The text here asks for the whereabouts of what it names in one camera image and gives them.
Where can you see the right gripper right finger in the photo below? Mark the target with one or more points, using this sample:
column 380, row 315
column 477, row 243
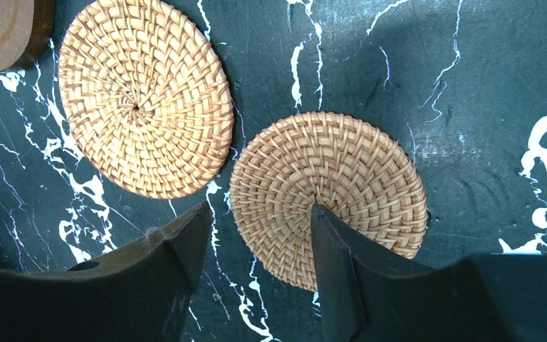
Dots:
column 368, row 293

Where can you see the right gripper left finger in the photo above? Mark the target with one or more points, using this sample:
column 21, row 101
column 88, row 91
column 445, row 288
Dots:
column 138, row 292

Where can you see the woven rattan coaster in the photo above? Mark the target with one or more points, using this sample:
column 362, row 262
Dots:
column 354, row 169
column 146, row 97

